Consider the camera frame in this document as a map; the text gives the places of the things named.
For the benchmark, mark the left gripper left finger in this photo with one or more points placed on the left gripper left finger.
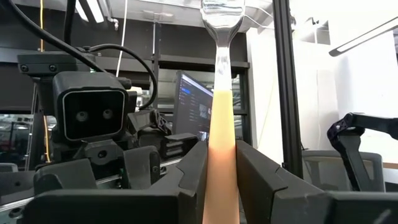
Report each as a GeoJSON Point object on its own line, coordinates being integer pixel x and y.
{"type": "Point", "coordinates": [124, 207]}

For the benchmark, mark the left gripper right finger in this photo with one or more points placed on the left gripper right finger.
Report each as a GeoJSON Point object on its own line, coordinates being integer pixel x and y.
{"type": "Point", "coordinates": [295, 205]}

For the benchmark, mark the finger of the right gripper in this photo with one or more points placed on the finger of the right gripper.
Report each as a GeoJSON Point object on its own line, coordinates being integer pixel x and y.
{"type": "Point", "coordinates": [65, 177]}
{"type": "Point", "coordinates": [141, 165]}

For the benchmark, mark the black lattice robot link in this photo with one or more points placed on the black lattice robot link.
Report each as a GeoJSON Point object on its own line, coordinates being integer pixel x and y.
{"type": "Point", "coordinates": [351, 137]}

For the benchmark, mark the grey office chair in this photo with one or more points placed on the grey office chair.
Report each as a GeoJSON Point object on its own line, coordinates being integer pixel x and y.
{"type": "Point", "coordinates": [317, 168]}

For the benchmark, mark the black computer monitor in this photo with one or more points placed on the black computer monitor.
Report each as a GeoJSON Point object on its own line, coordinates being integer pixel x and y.
{"type": "Point", "coordinates": [192, 105]}

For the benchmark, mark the slim LED light strip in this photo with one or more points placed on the slim LED light strip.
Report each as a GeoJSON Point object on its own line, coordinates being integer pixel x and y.
{"type": "Point", "coordinates": [363, 37]}

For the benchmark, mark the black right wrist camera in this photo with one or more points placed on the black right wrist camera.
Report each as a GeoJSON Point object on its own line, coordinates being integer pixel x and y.
{"type": "Point", "coordinates": [93, 109]}

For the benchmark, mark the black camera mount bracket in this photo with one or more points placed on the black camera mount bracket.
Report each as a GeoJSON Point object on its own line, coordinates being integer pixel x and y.
{"type": "Point", "coordinates": [37, 63]}

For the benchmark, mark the black rig post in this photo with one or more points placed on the black rig post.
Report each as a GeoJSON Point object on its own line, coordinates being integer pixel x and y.
{"type": "Point", "coordinates": [286, 93]}

